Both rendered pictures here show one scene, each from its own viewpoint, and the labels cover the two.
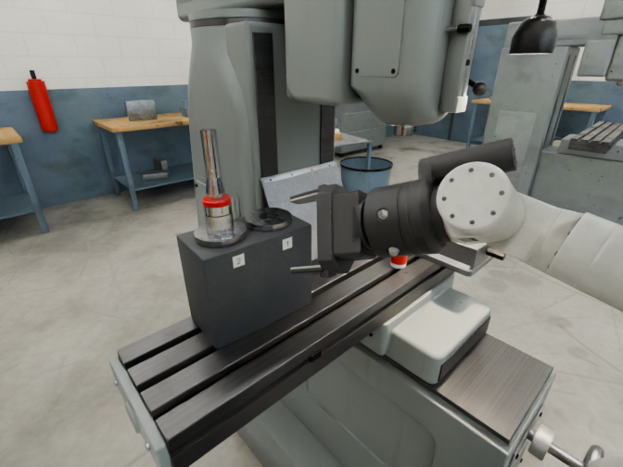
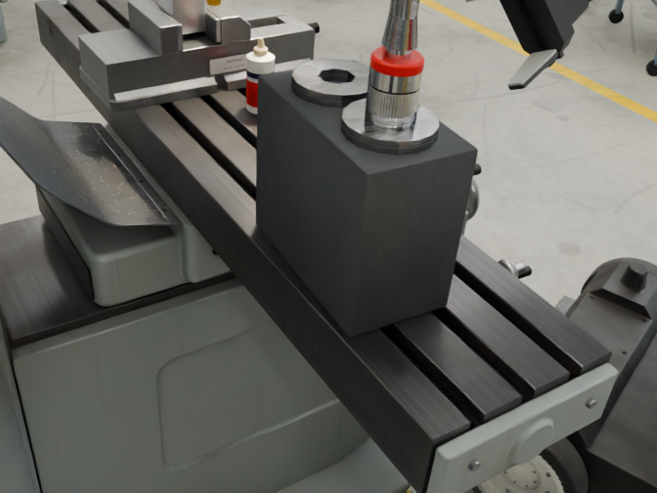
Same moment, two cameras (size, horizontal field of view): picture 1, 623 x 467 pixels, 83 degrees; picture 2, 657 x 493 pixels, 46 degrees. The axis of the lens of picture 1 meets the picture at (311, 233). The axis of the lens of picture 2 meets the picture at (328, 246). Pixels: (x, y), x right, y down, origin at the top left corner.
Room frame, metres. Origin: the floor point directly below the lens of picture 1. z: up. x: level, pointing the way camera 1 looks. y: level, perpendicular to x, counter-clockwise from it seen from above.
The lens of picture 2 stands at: (0.52, 0.81, 1.48)
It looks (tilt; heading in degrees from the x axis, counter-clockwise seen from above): 36 degrees down; 277
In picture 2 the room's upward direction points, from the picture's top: 5 degrees clockwise
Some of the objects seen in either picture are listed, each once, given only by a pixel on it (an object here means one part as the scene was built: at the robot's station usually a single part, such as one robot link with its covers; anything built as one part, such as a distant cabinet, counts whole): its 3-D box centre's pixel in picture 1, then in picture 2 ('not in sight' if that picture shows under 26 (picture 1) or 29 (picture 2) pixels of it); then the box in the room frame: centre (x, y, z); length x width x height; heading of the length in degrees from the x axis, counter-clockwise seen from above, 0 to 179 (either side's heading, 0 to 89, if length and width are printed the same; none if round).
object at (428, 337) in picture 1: (385, 295); (217, 186); (0.84, -0.21, 0.82); 0.50 x 0.35 x 0.12; 42
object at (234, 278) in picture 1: (249, 269); (353, 185); (0.59, 0.12, 1.06); 0.22 x 0.12 x 0.20; 129
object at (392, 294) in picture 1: (375, 273); (236, 147); (0.79, -0.17, 0.93); 1.24 x 0.23 x 0.08; 132
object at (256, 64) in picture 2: (400, 246); (260, 74); (0.77, -0.22, 1.02); 0.04 x 0.04 x 0.11
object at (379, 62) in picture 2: (216, 200); (397, 60); (0.56, 0.16, 1.22); 0.05 x 0.05 x 0.01
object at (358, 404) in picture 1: (381, 388); (232, 347); (0.82, -0.23, 0.47); 0.80 x 0.30 x 0.60; 42
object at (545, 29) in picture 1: (535, 34); not in sight; (0.73, -0.41, 1.48); 0.07 x 0.07 x 0.06
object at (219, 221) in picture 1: (219, 216); (393, 92); (0.56, 0.16, 1.19); 0.05 x 0.05 x 0.05
